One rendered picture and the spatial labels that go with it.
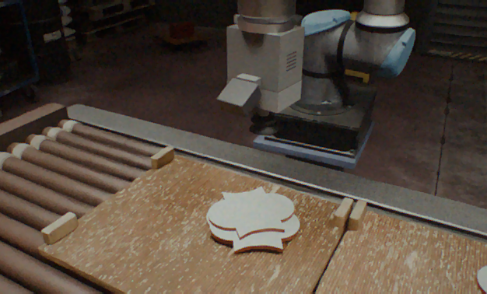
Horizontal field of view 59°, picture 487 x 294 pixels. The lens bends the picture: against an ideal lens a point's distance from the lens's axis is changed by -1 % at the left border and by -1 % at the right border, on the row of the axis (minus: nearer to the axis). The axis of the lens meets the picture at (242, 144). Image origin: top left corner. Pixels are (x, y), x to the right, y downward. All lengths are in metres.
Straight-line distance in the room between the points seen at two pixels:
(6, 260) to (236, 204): 0.38
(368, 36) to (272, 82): 0.47
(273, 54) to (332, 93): 0.57
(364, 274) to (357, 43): 0.55
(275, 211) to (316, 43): 0.48
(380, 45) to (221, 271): 0.60
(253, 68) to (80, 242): 0.40
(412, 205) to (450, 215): 0.07
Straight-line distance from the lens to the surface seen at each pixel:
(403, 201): 0.89
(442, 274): 0.72
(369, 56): 1.02
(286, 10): 0.56
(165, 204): 0.80
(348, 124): 1.07
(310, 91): 1.10
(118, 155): 1.03
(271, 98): 0.57
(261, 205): 0.75
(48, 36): 4.32
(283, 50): 0.56
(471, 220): 0.89
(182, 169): 0.90
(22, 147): 1.13
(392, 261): 0.71
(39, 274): 0.75
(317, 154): 1.10
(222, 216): 0.72
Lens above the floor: 1.40
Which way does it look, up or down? 28 degrees down
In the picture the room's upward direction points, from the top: straight up
